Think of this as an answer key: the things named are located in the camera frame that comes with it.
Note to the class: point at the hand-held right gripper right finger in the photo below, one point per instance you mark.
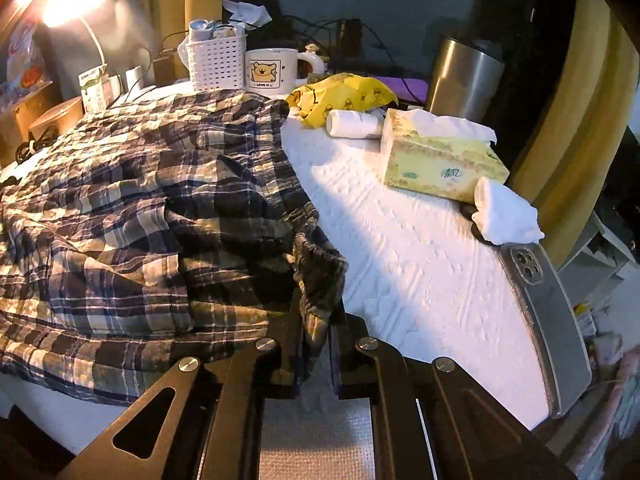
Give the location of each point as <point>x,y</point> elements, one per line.
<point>350,360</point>

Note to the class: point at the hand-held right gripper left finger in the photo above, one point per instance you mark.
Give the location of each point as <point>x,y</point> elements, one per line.
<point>286,360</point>

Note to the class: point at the plaid flannel shirt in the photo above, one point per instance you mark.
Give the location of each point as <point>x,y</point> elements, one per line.
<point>150,210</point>

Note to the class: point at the silver smartphone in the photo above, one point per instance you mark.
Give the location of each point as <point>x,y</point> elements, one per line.
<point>547,320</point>

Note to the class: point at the white folded cloth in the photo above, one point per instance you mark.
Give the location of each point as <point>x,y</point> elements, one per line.
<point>507,215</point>

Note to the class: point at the yellow tissue box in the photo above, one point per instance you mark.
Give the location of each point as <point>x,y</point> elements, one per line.
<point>430,160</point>

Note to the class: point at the rolled white cloth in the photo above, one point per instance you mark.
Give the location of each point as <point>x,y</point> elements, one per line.
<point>350,123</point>

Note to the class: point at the pink patterned cloth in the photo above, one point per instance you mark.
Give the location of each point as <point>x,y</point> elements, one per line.
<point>612,410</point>

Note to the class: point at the yellow duck print bag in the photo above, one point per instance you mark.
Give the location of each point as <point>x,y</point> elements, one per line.
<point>345,92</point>

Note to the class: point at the white shelf unit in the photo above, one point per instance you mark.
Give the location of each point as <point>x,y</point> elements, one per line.
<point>600,255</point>

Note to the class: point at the white bear print mug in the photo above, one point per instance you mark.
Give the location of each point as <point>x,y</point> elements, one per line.
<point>267,72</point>

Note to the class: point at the stainless steel tumbler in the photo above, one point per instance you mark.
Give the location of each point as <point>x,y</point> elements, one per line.
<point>465,82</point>

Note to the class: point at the white plastic woven basket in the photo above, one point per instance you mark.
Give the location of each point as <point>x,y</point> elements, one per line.
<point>216,65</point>

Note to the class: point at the black power adapter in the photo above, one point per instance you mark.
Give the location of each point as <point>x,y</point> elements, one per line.
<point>163,70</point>

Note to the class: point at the green white carton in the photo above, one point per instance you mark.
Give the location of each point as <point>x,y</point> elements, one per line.
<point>94,89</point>

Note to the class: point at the crumpled packets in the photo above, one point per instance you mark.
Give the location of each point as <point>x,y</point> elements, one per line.
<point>228,31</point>

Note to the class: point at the brown cardboard box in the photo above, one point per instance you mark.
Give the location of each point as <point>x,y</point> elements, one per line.
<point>45,112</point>

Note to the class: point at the white crumpled cloth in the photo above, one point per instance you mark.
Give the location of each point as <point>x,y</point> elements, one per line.
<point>247,12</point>

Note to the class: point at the colourful snack bag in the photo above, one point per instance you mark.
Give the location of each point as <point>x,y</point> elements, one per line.
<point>22,62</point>

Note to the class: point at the white desk lamp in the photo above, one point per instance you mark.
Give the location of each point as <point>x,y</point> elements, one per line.
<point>70,5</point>

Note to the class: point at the yellow curved frame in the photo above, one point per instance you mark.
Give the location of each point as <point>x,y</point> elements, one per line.
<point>575,110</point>

